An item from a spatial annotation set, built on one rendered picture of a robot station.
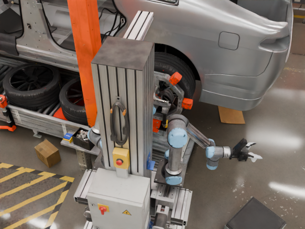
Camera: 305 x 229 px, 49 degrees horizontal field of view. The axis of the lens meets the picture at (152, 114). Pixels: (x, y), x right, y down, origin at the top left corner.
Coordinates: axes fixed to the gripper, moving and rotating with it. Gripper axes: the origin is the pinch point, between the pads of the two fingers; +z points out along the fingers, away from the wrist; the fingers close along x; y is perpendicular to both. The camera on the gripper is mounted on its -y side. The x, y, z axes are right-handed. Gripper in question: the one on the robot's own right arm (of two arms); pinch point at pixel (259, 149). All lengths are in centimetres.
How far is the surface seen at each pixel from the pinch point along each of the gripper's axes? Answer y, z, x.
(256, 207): 87, 21, -22
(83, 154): 82, -138, -84
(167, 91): 8, -56, -86
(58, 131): 85, -172, -127
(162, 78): 0, -60, -96
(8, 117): 79, -231, -145
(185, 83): 7, -39, -98
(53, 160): 104, -174, -100
